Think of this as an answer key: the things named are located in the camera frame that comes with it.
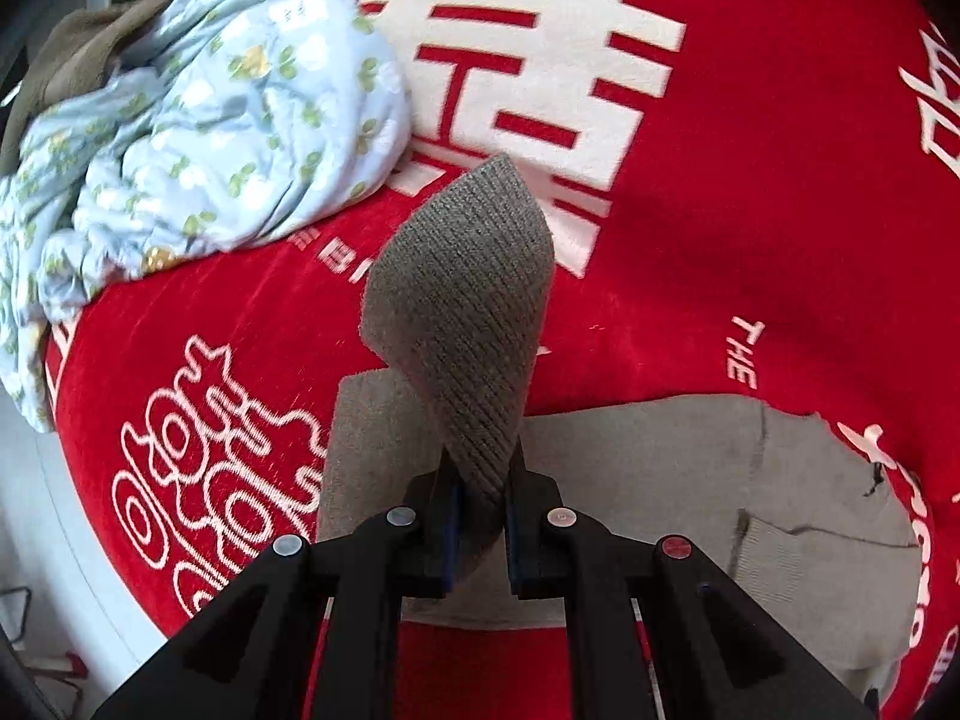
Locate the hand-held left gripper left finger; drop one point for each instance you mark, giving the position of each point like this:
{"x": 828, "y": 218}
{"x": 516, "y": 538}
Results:
{"x": 450, "y": 536}

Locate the light blue floral quilt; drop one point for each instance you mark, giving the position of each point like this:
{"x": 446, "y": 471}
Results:
{"x": 225, "y": 127}

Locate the olive brown cloth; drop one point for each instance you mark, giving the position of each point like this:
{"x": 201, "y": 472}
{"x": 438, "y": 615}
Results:
{"x": 67, "y": 52}

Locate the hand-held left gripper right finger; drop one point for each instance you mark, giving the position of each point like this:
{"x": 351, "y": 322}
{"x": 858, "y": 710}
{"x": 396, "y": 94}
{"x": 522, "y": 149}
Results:
{"x": 514, "y": 540}

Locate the red printed blanket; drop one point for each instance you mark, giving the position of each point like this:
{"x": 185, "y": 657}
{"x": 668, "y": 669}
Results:
{"x": 750, "y": 202}

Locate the grey knit sweater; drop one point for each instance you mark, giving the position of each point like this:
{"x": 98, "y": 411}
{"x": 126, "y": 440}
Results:
{"x": 465, "y": 300}

